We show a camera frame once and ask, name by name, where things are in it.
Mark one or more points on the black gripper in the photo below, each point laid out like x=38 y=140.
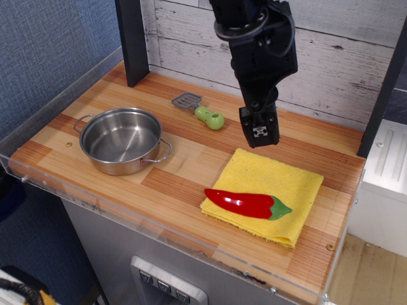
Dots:
x=260 y=62

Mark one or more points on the green handled grey spatula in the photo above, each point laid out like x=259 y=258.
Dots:
x=213 y=120

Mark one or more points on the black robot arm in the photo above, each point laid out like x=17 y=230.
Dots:
x=239 y=20

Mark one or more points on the yellow folded cloth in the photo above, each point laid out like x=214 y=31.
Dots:
x=247 y=172

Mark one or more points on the red toy chili pepper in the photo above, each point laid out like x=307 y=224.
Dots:
x=260 y=206

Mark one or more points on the stainless steel pot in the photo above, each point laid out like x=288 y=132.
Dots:
x=122 y=141

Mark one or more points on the white ribbed box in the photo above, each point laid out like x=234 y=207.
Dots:
x=379 y=212

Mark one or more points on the silver dispenser button panel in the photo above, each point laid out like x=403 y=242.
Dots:
x=158 y=286

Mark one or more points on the grey toy fridge cabinet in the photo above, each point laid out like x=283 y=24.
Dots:
x=110 y=246

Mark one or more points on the clear acrylic table guard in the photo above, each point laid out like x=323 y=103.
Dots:
x=163 y=201

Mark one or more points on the black and yellow bag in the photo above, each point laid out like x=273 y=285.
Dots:
x=19 y=287

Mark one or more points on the black right vertical post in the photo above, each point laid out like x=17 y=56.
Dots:
x=384 y=95

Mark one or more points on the black vertical post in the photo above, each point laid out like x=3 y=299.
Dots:
x=133 y=41
x=384 y=95

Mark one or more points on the black left vertical post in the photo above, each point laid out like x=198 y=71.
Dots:
x=133 y=41

